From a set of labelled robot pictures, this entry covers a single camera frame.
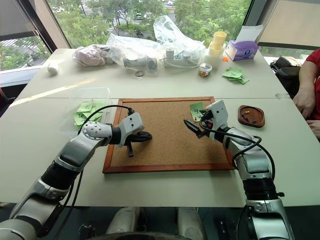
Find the pile of green notes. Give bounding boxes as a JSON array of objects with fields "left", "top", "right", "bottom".
[{"left": 221, "top": 65, "right": 250, "bottom": 85}]

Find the green sticky note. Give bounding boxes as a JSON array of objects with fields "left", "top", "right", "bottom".
[
  {"left": 91, "top": 99, "right": 108, "bottom": 111},
  {"left": 76, "top": 101, "right": 94, "bottom": 113},
  {"left": 72, "top": 112, "right": 89, "bottom": 127}
]

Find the grey cylindrical device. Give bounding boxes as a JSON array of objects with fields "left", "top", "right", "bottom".
[{"left": 123, "top": 55, "right": 158, "bottom": 71}]

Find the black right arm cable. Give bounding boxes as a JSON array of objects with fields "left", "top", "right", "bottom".
[{"left": 201, "top": 126, "right": 276, "bottom": 182}]

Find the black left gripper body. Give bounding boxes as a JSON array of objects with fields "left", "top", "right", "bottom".
[{"left": 127, "top": 130, "right": 146, "bottom": 145}]

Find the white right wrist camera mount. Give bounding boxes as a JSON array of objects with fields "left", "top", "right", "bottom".
[{"left": 205, "top": 99, "right": 230, "bottom": 133}]

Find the brown wooden tray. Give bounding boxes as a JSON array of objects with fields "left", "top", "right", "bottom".
[{"left": 237, "top": 104, "right": 266, "bottom": 129}]

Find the clear plastic box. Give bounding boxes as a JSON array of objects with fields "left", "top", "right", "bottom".
[{"left": 58, "top": 86, "right": 112, "bottom": 136}]

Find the clear jar of pushpins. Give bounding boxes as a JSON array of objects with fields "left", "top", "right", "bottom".
[{"left": 198, "top": 62, "right": 213, "bottom": 79}]

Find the black bag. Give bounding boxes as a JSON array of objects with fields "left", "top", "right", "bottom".
[{"left": 269, "top": 56, "right": 303, "bottom": 100}]

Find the person's bare hand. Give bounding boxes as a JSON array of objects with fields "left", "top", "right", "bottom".
[{"left": 292, "top": 87, "right": 316, "bottom": 119}]

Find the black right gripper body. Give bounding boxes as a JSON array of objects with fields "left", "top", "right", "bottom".
[{"left": 199, "top": 111, "right": 216, "bottom": 135}]

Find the white tissue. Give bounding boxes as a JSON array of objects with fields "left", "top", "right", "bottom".
[{"left": 235, "top": 24, "right": 265, "bottom": 44}]

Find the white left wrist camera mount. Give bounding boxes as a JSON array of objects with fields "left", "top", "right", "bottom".
[{"left": 116, "top": 112, "right": 146, "bottom": 148}]

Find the white power strip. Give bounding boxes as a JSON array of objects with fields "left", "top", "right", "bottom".
[{"left": 161, "top": 47, "right": 202, "bottom": 69}]

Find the bag with pink contents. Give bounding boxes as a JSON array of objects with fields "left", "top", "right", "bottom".
[{"left": 72, "top": 44, "right": 111, "bottom": 67}]

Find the small white roll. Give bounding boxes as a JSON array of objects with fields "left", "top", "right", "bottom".
[{"left": 47, "top": 62, "right": 60, "bottom": 76}]

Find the green note with writing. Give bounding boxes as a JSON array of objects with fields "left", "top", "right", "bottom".
[{"left": 189, "top": 101, "right": 207, "bottom": 123}]

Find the purple tissue box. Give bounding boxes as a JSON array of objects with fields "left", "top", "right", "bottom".
[{"left": 224, "top": 39, "right": 260, "bottom": 62}]

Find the clear plastic bag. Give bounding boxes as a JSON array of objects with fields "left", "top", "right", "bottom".
[
  {"left": 105, "top": 33, "right": 161, "bottom": 75},
  {"left": 152, "top": 15, "right": 207, "bottom": 69}
]

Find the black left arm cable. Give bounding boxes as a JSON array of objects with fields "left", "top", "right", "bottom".
[{"left": 58, "top": 104, "right": 135, "bottom": 226}]

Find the person's red shirt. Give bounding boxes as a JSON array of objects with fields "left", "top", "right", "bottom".
[{"left": 305, "top": 47, "right": 320, "bottom": 66}]

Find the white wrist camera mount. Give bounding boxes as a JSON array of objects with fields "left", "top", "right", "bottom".
[
  {"left": 205, "top": 99, "right": 230, "bottom": 133},
  {"left": 116, "top": 112, "right": 146, "bottom": 148}
]

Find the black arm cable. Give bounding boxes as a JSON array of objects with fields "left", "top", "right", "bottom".
[
  {"left": 201, "top": 126, "right": 276, "bottom": 182},
  {"left": 58, "top": 104, "right": 135, "bottom": 226}
]

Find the wood-framed cork board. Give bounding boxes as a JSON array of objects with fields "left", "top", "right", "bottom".
[{"left": 102, "top": 96, "right": 236, "bottom": 175}]

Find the pale yellow plastic cup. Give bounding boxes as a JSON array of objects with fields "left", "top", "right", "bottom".
[
  {"left": 207, "top": 41, "right": 225, "bottom": 69},
  {"left": 212, "top": 31, "right": 227, "bottom": 49}
]

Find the pale rounded robot leg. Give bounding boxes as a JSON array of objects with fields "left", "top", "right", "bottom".
[
  {"left": 176, "top": 206, "right": 207, "bottom": 240},
  {"left": 106, "top": 206, "right": 141, "bottom": 237}
]

